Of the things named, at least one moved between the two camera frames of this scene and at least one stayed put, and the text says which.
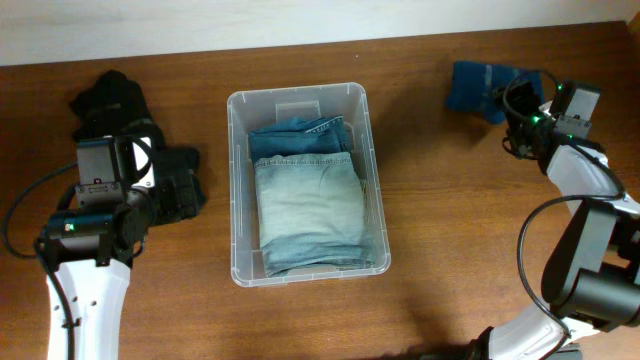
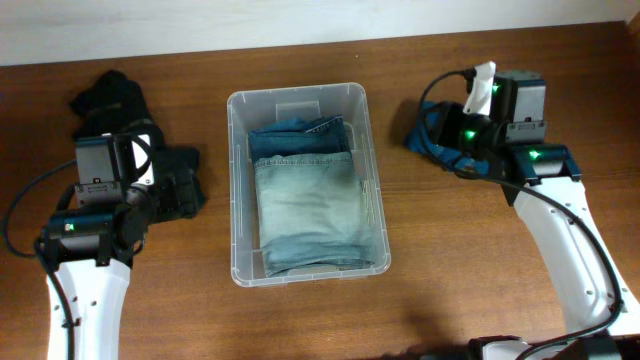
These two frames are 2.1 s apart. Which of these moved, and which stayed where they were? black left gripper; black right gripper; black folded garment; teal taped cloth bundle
Moved: black right gripper; teal taped cloth bundle
Stayed: black folded garment; black left gripper
